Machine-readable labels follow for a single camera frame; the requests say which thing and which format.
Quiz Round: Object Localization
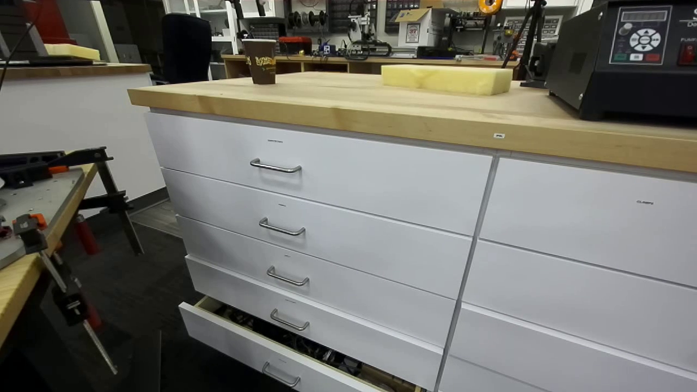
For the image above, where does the brown paper coffee cup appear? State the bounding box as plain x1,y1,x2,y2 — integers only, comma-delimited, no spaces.
242,39,280,85

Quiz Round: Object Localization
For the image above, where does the white drawer cabinet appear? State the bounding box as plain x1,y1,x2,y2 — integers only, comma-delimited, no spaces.
148,113,697,392

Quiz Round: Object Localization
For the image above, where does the yellow foam block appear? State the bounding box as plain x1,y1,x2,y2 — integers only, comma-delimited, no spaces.
382,64,513,95

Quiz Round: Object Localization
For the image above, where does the black office chair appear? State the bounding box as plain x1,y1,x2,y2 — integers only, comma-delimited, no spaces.
151,13,212,85

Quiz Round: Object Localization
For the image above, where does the small side workbench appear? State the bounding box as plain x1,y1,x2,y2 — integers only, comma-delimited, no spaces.
0,146,145,350

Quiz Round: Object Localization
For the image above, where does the black electronic control box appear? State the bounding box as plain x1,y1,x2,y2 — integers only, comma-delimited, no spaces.
547,0,697,123

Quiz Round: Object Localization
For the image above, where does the black orange bar clamp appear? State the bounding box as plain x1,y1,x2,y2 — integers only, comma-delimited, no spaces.
14,212,119,371

